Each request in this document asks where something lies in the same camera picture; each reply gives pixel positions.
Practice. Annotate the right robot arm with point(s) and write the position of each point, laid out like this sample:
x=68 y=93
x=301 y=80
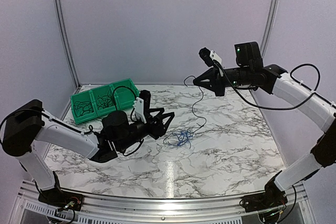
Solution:
x=251 y=73

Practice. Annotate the right aluminium corner post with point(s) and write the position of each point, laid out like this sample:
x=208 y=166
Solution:
x=269 y=25

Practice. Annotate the aluminium corner post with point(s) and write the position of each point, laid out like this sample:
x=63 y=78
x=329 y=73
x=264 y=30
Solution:
x=65 y=43
x=269 y=25

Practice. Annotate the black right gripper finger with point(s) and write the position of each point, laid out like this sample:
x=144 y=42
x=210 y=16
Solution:
x=207 y=86
x=207 y=77

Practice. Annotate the left aluminium corner post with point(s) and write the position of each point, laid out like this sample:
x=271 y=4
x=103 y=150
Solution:
x=65 y=43

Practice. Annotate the green bin left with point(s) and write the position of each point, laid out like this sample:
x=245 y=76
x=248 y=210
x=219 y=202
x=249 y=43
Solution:
x=83 y=107

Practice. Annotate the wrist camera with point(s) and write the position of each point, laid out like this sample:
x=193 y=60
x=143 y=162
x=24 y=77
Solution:
x=141 y=106
x=209 y=57

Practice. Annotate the green bin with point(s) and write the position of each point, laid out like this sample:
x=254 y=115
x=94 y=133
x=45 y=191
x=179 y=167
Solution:
x=124 y=93
x=83 y=107
x=104 y=100

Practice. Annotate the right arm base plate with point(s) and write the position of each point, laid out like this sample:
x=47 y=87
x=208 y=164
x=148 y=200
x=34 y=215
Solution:
x=270 y=198

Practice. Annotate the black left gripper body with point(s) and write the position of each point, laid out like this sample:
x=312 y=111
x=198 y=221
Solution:
x=155 y=132

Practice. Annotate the aluminium front rail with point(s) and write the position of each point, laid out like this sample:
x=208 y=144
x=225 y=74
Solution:
x=114 y=209

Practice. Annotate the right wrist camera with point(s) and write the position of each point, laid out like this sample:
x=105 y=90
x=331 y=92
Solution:
x=209 y=57

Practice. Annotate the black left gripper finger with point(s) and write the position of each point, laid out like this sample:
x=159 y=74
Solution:
x=165 y=120
x=155 y=113

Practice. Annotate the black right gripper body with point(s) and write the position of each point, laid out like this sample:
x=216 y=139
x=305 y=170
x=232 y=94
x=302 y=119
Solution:
x=221 y=87

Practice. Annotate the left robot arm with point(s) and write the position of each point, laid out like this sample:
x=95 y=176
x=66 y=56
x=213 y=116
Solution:
x=32 y=122

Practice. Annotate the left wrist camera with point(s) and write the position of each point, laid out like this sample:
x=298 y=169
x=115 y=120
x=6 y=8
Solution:
x=141 y=106

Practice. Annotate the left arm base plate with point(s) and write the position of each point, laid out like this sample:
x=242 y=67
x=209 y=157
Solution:
x=61 y=199

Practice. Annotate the green bin middle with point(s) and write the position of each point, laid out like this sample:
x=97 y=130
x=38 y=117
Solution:
x=104 y=100

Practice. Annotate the green bin right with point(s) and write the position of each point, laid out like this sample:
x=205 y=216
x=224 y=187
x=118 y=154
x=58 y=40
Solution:
x=124 y=93

